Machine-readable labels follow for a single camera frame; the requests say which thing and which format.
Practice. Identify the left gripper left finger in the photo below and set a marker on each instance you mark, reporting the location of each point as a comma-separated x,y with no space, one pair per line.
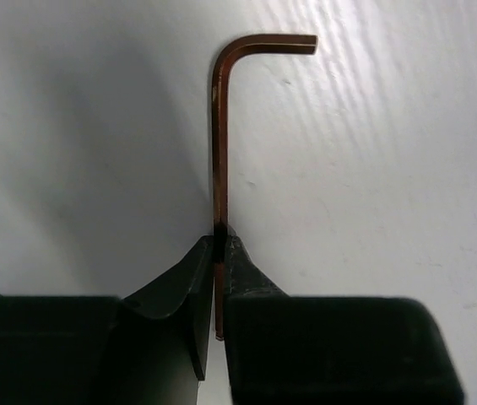
159,347

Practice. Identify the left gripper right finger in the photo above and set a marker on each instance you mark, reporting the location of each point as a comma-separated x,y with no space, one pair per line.
240,278

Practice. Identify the brown hex key long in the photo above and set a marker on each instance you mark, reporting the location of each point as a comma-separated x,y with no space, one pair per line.
244,46

